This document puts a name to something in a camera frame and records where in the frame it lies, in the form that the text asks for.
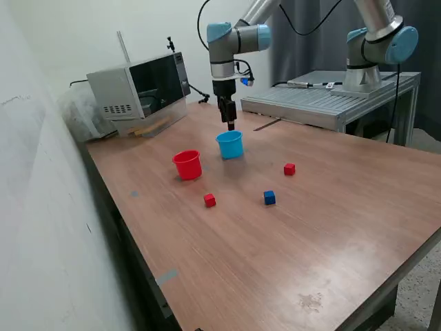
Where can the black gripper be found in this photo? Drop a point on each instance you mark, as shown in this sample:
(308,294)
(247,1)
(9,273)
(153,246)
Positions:
(224,89)

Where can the red cube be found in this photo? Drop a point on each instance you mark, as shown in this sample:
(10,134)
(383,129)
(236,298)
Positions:
(209,200)
(289,169)

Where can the blue cube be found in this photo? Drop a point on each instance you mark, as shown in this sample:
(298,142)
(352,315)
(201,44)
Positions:
(269,198)

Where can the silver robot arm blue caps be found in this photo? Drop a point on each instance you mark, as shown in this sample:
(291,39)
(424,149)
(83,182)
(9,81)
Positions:
(220,51)

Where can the blue plastic cup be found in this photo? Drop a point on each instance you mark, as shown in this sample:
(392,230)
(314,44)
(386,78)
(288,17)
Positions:
(230,148)

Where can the clear acrylic stand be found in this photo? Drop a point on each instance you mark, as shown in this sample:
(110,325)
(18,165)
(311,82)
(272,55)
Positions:
(172,113)

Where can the red plastic cup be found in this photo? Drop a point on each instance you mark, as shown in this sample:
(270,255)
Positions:
(187,169)

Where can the metal cylinder connector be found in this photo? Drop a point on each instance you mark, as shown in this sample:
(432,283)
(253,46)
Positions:
(299,83)

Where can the wooden stick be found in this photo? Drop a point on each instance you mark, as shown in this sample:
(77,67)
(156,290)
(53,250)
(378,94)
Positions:
(148,127)

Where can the small white tag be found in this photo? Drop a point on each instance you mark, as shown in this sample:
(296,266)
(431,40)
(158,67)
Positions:
(330,85)

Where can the silver microwave oven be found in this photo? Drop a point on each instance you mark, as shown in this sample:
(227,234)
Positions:
(110,89)

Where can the thin white rod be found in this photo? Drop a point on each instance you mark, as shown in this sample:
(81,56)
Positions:
(123,46)

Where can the clear plastic bag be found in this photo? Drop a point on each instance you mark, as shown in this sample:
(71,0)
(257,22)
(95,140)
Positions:
(81,117)

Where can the long blue-grey tape strip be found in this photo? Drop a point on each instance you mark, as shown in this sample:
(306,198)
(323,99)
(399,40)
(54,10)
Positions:
(167,277)

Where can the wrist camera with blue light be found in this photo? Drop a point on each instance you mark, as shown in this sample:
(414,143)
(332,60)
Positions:
(245,81)

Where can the aluminium robot mount table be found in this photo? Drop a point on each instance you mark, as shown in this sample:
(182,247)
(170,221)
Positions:
(310,100)

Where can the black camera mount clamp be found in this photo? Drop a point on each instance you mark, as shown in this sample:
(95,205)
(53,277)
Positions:
(169,44)

